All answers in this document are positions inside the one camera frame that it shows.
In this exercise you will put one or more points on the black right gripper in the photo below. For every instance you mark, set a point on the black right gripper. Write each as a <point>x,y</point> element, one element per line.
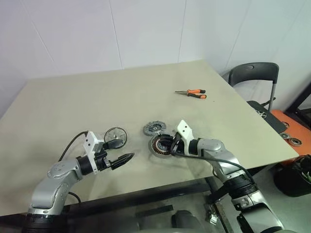
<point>177,146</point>

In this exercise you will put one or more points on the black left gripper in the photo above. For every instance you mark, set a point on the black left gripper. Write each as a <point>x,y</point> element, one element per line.
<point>103,162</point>

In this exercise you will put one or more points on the motor stator with copper windings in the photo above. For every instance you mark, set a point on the motor stator with copper windings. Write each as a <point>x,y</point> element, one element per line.
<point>155,150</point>

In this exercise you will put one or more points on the round metal ring part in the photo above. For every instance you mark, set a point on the round metal ring part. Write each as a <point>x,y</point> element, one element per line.
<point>116,133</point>

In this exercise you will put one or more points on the grey toothed disc part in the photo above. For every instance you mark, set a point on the grey toothed disc part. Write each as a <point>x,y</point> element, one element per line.
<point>153,127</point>

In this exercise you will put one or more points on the orange black pliers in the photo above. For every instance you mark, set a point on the orange black pliers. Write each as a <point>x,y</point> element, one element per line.
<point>195,91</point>

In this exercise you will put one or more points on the black flat floor bar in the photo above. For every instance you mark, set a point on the black flat floor bar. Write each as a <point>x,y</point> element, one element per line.
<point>154,211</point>

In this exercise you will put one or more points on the dark grey rounded shape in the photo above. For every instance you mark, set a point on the dark grey rounded shape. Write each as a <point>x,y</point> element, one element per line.
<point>185,222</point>

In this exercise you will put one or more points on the silver metal latch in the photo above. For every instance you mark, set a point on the silver metal latch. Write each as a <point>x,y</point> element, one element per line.
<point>212,214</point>

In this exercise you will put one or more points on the silver spoked wheel part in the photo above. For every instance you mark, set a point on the silver spoked wheel part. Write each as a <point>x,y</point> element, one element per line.
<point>262,113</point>

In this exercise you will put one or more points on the black folding chair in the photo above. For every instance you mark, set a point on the black folding chair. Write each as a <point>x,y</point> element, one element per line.
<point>252,70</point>

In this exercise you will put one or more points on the small dark bearing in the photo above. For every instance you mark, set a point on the small dark bearing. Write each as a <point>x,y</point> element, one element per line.
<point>283,135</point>

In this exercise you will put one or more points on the large dark bearing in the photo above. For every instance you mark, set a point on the large dark bearing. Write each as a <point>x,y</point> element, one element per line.
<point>294,141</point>

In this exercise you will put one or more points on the black waste bin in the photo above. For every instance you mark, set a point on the black waste bin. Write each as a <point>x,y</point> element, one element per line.
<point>291,179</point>

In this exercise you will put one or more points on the black framed side table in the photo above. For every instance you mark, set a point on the black framed side table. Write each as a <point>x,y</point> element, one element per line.
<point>298,106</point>

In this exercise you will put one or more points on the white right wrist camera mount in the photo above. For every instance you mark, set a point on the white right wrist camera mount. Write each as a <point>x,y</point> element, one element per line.
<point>184,129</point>

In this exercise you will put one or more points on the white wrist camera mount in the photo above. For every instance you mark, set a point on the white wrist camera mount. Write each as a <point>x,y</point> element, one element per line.
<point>184,129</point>
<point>91,145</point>

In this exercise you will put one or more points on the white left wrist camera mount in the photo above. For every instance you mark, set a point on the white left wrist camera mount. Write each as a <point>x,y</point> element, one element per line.
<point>91,145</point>

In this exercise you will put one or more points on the black table frame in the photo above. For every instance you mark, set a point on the black table frame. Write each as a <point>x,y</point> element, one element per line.
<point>158,191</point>

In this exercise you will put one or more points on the rusty metal floor rail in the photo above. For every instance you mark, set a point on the rusty metal floor rail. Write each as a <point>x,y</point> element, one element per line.
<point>223,218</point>

